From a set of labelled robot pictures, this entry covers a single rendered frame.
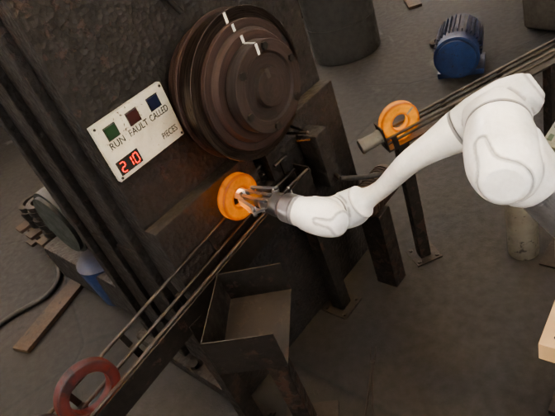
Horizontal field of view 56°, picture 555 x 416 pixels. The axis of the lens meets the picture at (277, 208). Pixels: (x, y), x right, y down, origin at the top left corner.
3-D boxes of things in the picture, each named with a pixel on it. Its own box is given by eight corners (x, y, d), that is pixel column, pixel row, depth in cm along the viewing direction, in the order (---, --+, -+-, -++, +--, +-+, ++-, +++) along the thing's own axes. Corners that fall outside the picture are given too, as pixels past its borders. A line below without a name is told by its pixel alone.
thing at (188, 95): (215, 186, 168) (149, 49, 141) (301, 111, 191) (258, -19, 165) (228, 190, 164) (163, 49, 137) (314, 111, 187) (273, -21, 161)
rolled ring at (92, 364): (96, 347, 142) (90, 343, 144) (43, 406, 134) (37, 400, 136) (132, 381, 153) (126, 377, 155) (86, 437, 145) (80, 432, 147)
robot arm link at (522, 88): (445, 96, 121) (444, 128, 111) (519, 48, 110) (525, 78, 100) (479, 134, 125) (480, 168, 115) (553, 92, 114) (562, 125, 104)
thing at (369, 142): (359, 150, 204) (354, 138, 201) (380, 139, 204) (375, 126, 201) (365, 156, 199) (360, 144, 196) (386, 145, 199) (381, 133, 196)
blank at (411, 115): (397, 144, 206) (401, 148, 203) (370, 126, 199) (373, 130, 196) (423, 111, 201) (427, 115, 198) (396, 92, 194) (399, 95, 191)
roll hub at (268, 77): (245, 149, 161) (211, 66, 145) (299, 102, 175) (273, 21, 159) (258, 152, 157) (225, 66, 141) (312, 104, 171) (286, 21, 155)
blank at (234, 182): (209, 194, 162) (216, 196, 160) (239, 162, 169) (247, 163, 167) (229, 228, 172) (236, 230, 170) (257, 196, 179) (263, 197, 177)
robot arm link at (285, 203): (311, 213, 157) (296, 208, 161) (304, 189, 152) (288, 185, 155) (294, 232, 153) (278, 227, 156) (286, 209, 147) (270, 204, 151)
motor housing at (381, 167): (371, 285, 234) (343, 191, 204) (396, 252, 245) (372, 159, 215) (396, 293, 225) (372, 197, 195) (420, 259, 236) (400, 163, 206)
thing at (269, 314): (282, 474, 179) (199, 344, 138) (286, 404, 200) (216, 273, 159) (339, 470, 174) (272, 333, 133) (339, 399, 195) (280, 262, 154)
